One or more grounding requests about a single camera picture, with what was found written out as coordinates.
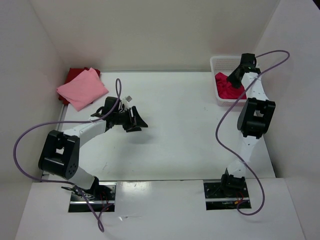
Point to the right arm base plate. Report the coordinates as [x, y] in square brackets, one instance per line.
[216, 199]

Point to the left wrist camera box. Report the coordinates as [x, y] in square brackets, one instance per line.
[110, 102]

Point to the white plastic basket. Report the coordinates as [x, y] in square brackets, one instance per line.
[222, 66]

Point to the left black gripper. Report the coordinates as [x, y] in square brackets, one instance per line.
[138, 121]

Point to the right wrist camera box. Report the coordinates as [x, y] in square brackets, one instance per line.
[248, 59]

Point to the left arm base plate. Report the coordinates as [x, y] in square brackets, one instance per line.
[106, 199]

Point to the dark red t shirt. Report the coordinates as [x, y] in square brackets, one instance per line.
[73, 73]

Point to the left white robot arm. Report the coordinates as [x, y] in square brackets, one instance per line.
[61, 151]

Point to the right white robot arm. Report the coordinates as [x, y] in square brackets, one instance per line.
[253, 122]

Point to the magenta t shirt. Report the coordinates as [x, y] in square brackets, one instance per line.
[225, 89]

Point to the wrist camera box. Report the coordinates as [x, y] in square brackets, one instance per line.
[110, 102]
[248, 59]

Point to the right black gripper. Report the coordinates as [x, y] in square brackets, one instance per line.
[236, 84]

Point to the light pink t shirt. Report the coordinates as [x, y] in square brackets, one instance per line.
[84, 89]

